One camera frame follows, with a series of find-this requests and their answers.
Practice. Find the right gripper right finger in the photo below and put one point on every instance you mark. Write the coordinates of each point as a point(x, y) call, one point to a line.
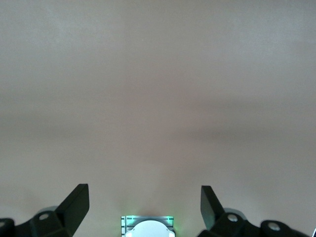
point(212, 214)

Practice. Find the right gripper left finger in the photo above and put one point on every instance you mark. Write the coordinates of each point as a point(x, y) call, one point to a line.
point(74, 212)

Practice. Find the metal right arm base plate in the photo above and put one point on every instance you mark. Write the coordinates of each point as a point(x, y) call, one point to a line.
point(127, 219)

